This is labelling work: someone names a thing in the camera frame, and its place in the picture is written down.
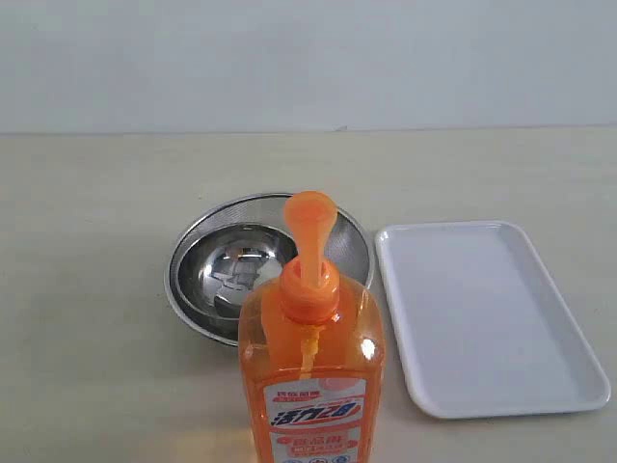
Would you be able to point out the orange soap pump bottle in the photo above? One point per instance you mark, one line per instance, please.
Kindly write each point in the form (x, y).
(312, 350)

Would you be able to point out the small stainless steel bowl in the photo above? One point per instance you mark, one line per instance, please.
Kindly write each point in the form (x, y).
(219, 270)

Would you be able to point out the white rectangular plastic tray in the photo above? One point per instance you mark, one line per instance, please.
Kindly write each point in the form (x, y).
(481, 328)

